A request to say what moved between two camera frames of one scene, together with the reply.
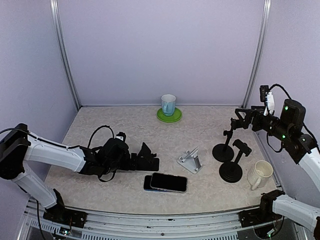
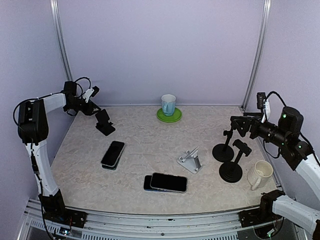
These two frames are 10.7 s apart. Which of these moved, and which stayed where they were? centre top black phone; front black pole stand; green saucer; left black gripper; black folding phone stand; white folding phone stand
Moved: left black gripper; black folding phone stand
Stayed: centre top black phone; front black pole stand; white folding phone stand; green saucer
